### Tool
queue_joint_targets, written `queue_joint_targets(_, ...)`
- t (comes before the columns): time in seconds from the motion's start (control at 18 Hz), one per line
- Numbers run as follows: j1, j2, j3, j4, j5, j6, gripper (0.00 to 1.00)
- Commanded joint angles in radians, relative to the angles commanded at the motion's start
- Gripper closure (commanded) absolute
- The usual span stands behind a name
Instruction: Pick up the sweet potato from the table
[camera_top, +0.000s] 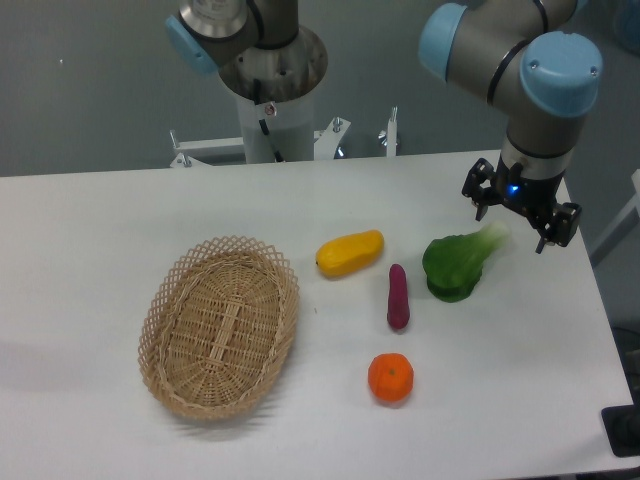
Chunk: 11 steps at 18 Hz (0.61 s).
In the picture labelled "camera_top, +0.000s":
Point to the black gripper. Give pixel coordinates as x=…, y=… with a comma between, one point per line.
x=527, y=185

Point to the purple sweet potato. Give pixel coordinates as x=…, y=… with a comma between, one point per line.
x=398, y=309

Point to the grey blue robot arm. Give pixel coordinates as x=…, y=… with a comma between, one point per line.
x=512, y=54

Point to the green bok choy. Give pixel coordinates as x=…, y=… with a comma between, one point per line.
x=454, y=264

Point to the white furniture leg right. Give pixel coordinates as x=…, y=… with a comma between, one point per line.
x=619, y=227

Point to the yellow mango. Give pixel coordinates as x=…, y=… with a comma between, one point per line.
x=348, y=254

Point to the blue object top right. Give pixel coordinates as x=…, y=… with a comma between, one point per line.
x=626, y=25

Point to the orange tangerine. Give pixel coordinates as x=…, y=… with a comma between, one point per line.
x=390, y=377

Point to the black device at table edge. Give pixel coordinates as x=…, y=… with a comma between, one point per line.
x=622, y=428

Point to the woven wicker basket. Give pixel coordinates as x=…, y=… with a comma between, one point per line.
x=219, y=328

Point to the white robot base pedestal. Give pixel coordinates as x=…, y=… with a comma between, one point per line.
x=274, y=90

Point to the white metal mounting frame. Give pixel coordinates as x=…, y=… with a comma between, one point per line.
x=326, y=145

